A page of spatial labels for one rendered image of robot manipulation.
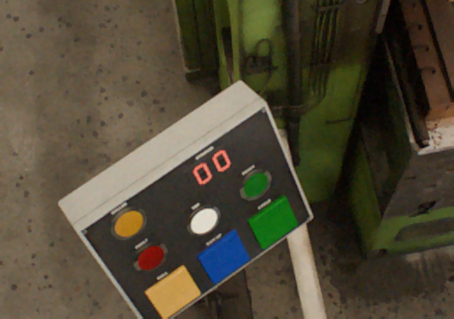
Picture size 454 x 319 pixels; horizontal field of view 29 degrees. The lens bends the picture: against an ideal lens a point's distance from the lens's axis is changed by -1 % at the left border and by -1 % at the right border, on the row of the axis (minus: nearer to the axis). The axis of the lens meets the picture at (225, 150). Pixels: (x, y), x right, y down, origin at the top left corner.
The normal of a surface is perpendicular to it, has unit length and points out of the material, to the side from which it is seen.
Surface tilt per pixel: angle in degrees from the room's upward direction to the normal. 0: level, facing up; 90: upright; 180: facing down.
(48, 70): 0
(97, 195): 30
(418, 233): 0
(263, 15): 90
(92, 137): 0
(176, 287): 60
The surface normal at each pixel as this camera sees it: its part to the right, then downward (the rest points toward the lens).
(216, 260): 0.48, 0.48
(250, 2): 0.18, 0.92
